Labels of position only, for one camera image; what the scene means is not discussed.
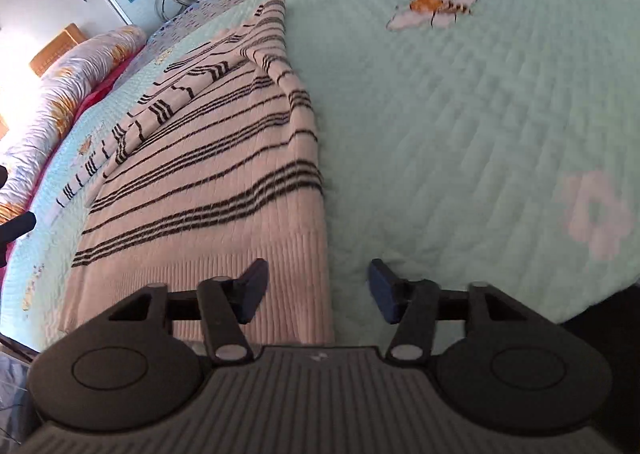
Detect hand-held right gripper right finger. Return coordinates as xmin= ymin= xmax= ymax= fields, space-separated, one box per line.
xmin=367 ymin=258 xmax=533 ymax=364

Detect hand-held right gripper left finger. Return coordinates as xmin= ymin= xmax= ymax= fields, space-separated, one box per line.
xmin=107 ymin=258 xmax=271 ymax=365

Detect white black-striped knit sweater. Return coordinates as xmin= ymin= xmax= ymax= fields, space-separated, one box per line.
xmin=55 ymin=0 xmax=336 ymax=350

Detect floral rolled duvet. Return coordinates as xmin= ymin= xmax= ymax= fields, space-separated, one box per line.
xmin=0 ymin=25 xmax=148 ymax=225

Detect wooden headboard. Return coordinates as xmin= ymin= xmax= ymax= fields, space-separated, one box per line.
xmin=0 ymin=23 xmax=86 ymax=140

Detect mint bee print bedspread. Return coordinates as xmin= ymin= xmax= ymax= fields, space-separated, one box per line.
xmin=0 ymin=0 xmax=640 ymax=350

